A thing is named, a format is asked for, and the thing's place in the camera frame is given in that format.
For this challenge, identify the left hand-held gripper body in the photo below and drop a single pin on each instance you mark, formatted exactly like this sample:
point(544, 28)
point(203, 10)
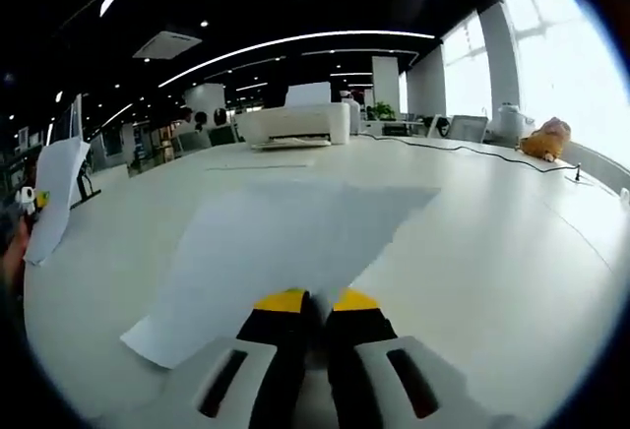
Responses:
point(27, 200)

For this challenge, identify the large window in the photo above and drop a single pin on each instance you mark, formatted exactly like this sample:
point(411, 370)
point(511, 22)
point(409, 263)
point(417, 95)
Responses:
point(566, 70)

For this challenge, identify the white printing paper sheet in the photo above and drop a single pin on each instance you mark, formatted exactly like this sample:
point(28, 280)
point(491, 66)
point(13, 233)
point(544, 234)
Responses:
point(285, 242)

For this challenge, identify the white table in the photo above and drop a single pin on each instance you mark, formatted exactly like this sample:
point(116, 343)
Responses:
point(492, 262)

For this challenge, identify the white printer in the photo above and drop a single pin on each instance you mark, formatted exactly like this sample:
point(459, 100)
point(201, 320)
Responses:
point(300, 124)

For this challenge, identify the stack of white printing papers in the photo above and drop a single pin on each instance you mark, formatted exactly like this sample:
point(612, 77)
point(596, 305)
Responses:
point(56, 193)

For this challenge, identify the white appliance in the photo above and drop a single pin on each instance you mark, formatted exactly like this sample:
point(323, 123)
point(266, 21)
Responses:
point(512, 121)

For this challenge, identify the narrow window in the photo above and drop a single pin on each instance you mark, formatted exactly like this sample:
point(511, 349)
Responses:
point(467, 70)

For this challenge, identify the small black stand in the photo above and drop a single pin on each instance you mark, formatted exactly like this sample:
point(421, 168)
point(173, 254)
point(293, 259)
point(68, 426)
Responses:
point(579, 174)

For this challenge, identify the orange plush toy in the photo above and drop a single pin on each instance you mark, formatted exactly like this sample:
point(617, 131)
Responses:
point(546, 141)

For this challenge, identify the green potted plant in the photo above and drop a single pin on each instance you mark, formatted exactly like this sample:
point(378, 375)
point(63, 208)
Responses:
point(381, 111)

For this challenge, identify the grey office chair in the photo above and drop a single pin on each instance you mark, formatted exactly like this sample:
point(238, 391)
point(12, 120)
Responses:
point(467, 129)

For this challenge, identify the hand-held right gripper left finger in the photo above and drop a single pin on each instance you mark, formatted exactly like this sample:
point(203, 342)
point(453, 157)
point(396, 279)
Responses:
point(226, 380)

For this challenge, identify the ceiling air conditioner vent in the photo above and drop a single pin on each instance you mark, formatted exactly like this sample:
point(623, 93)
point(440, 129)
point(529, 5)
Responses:
point(167, 45)

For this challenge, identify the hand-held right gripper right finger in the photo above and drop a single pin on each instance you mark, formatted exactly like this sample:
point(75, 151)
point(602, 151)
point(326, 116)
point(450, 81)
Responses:
point(423, 380)

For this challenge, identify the person's left hand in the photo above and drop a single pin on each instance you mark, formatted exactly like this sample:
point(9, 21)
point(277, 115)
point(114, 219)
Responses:
point(15, 262)

